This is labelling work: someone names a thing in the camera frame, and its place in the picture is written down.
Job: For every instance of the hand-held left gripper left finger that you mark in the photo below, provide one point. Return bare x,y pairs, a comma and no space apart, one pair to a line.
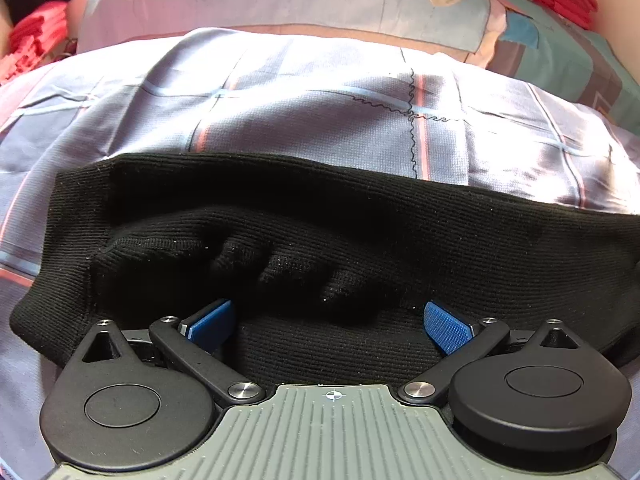
212,325

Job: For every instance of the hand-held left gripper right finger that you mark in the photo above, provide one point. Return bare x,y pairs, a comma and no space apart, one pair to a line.
447,330

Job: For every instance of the black knit pants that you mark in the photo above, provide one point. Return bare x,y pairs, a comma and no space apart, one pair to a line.
350,240

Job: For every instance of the purple plaid bedsheet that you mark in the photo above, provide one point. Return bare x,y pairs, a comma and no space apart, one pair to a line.
320,105

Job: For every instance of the pile of pink-red clothes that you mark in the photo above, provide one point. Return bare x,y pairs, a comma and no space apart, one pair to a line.
35,40

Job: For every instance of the patchwork printed quilt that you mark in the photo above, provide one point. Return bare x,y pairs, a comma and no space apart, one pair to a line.
310,0

